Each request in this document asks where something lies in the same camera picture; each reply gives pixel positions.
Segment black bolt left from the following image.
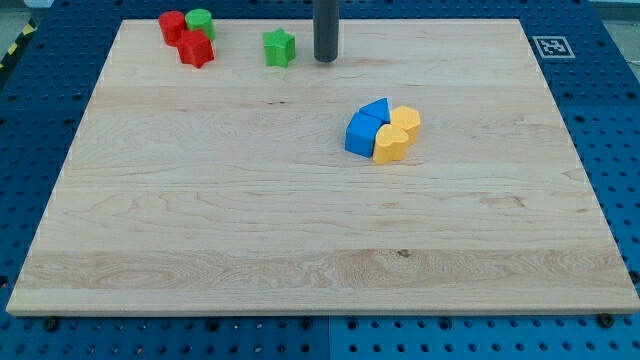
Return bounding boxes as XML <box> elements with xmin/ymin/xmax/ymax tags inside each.
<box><xmin>42</xmin><ymin>317</ymin><xmax>60</xmax><ymax>333</ymax></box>

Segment light wooden board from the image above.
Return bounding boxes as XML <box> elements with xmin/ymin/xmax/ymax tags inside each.
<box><xmin>7</xmin><ymin>19</ymin><xmax>639</xmax><ymax>317</ymax></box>

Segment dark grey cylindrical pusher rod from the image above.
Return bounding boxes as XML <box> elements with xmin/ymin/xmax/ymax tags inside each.
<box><xmin>313</xmin><ymin>0</ymin><xmax>340</xmax><ymax>63</ymax></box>

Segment red star block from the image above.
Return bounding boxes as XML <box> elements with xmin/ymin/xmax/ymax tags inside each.
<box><xmin>176</xmin><ymin>29</ymin><xmax>215</xmax><ymax>68</ymax></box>

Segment blue triangle block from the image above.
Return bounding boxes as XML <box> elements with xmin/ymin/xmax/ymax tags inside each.
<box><xmin>359</xmin><ymin>97</ymin><xmax>390</xmax><ymax>124</ymax></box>

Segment black bolt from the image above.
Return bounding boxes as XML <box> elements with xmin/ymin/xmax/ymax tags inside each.
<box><xmin>597</xmin><ymin>313</ymin><xmax>616</xmax><ymax>329</ymax></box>
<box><xmin>42</xmin><ymin>317</ymin><xmax>60</xmax><ymax>333</ymax></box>

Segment white fiducial marker tag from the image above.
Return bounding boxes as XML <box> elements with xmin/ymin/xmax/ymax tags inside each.
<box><xmin>532</xmin><ymin>35</ymin><xmax>575</xmax><ymax>59</ymax></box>

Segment black bolt right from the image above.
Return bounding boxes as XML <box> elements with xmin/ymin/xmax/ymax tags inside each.
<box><xmin>597</xmin><ymin>313</ymin><xmax>616</xmax><ymax>329</ymax></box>

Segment yellow hexagon block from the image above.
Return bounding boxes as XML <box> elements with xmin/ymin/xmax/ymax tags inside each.
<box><xmin>390</xmin><ymin>106</ymin><xmax>422</xmax><ymax>145</ymax></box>

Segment green cylinder block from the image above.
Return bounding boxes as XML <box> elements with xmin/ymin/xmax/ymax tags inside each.
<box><xmin>185</xmin><ymin>8</ymin><xmax>216</xmax><ymax>41</ymax></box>

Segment blue cube block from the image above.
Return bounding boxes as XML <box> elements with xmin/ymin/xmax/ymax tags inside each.
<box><xmin>344</xmin><ymin>113</ymin><xmax>384</xmax><ymax>158</ymax></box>

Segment yellow heart block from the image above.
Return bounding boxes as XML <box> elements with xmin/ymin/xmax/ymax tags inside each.
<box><xmin>372</xmin><ymin>124</ymin><xmax>410</xmax><ymax>164</ymax></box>

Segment red cylinder block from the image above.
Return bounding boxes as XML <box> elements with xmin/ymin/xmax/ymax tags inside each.
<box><xmin>158</xmin><ymin>10</ymin><xmax>187</xmax><ymax>47</ymax></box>

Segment yellow black hazard tape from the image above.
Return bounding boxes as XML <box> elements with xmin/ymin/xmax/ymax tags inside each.
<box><xmin>1</xmin><ymin>18</ymin><xmax>37</xmax><ymax>73</ymax></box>

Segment green star block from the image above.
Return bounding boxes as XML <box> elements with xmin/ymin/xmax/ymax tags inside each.
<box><xmin>262</xmin><ymin>28</ymin><xmax>296</xmax><ymax>68</ymax></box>

